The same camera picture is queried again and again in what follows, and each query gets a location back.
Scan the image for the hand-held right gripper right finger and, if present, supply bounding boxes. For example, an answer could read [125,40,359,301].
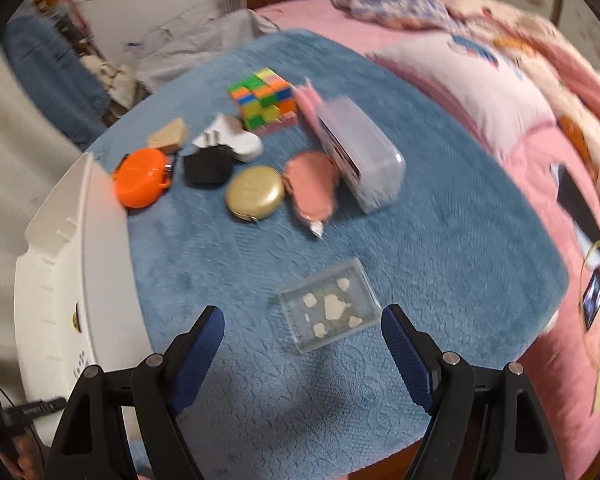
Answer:
[381,304,566,480]

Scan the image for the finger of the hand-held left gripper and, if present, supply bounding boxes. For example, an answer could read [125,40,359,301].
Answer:
[0,396,67,423]

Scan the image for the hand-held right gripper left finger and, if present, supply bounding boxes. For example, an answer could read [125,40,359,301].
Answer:
[45,305,226,480]

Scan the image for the small grey white box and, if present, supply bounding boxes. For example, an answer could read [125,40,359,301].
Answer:
[278,258,380,356]

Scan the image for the white plastic storage bin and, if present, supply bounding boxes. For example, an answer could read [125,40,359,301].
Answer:
[14,152,153,461]

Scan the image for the gold round tape measure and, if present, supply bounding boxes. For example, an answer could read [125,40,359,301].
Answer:
[225,165,285,222]

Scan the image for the orange round case with clip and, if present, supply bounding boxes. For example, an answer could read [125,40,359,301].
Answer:
[112,148,173,209]

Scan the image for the black power adapter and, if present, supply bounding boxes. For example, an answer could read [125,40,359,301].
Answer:
[182,144,233,186]

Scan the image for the pink correction tape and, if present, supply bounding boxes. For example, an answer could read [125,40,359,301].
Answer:
[282,152,340,238]

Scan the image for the white power adapter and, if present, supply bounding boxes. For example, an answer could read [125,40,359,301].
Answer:
[192,113,264,163]

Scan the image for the clear plastic box with card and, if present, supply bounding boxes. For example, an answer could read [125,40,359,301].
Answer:
[315,96,407,213]

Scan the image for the small beige box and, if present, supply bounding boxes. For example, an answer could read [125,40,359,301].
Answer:
[146,118,190,152]

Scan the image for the colourful magic cube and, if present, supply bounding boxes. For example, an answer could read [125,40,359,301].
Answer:
[228,67,298,133]

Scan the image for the pink packet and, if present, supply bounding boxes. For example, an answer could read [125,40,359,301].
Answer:
[292,77,326,151]

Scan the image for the blue plush towel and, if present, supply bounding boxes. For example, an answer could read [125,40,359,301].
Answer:
[82,29,568,480]

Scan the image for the pink cartoon quilt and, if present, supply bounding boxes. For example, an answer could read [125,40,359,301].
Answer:
[445,0,600,480]

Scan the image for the pale pink pillow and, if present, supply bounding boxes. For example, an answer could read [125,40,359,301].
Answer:
[372,35,558,161]

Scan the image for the white cloth bag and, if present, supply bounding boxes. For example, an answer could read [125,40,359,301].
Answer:
[80,55,141,111]

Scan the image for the grey garment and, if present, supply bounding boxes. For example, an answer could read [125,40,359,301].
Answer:
[125,10,281,91]

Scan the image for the blue hanging cloth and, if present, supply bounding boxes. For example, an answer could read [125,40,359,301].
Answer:
[0,15,111,151]

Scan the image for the pink bed sheet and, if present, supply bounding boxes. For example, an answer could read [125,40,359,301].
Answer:
[250,0,471,61]

